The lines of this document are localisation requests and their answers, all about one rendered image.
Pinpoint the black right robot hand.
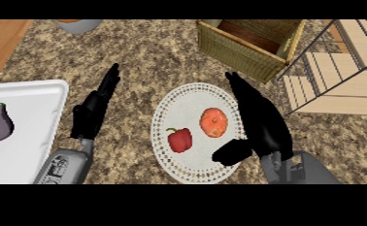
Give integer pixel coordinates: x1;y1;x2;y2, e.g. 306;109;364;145
210;71;296;167

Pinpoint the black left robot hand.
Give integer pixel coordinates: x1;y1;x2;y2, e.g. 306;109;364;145
68;62;121;141

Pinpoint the orange squash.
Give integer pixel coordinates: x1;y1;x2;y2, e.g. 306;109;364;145
198;107;229;139

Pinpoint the white round placemat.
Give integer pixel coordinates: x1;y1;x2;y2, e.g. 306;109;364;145
149;81;248;185

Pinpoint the white rectangular tray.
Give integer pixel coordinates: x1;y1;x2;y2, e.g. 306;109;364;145
0;79;69;185

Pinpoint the red bell pepper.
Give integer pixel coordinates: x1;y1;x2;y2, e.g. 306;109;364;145
164;127;194;154

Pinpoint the purple eggplant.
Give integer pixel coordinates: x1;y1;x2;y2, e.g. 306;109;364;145
0;102;16;142

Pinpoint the wicker basket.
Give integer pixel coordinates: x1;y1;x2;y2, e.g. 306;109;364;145
195;18;307;84

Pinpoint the grey pot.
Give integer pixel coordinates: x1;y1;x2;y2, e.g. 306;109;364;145
54;18;105;35

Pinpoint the brown wooden board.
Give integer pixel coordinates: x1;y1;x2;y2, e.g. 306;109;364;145
0;18;34;73

